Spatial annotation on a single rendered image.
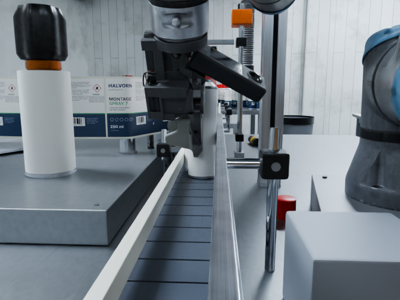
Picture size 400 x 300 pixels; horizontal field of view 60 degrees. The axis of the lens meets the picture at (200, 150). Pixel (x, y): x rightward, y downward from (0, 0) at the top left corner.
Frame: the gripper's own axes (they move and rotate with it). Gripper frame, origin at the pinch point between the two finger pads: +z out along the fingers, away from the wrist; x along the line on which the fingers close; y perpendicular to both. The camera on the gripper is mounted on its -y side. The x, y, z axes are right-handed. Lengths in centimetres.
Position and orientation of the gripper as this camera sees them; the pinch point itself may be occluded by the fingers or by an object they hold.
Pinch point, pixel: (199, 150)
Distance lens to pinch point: 58.7
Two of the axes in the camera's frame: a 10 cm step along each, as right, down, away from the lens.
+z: 0.2, 7.7, 6.4
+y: -10.0, -0.1, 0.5
